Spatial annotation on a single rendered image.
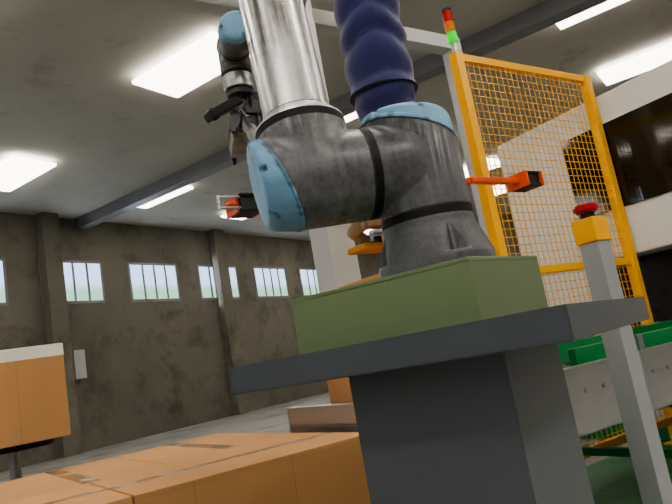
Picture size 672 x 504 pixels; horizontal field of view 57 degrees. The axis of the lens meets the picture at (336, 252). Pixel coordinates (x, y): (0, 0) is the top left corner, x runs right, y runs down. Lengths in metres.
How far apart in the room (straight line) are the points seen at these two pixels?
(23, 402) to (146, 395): 9.25
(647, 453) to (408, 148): 1.18
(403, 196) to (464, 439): 0.37
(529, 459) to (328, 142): 0.52
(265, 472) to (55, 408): 1.68
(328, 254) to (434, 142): 2.09
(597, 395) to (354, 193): 1.27
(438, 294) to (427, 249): 0.13
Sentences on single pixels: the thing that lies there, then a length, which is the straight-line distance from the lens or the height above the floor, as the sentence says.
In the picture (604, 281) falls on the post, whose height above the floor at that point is 0.82.
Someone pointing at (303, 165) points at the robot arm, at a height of 1.02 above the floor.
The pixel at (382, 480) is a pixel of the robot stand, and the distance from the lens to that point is 0.97.
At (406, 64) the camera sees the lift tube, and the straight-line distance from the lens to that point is 2.21.
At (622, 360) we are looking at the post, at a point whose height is 0.60.
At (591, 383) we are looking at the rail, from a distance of 2.02.
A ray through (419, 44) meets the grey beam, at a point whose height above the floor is 3.10.
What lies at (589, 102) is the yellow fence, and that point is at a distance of 4.00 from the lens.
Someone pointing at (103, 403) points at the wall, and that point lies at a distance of 11.68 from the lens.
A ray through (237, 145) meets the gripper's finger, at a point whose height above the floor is 1.40.
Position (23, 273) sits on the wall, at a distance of 11.28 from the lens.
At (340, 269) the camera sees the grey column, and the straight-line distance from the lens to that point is 3.04.
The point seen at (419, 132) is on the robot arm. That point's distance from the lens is 0.99.
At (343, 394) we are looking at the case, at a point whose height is 0.63.
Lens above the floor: 0.73
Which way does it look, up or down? 10 degrees up
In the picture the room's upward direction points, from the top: 10 degrees counter-clockwise
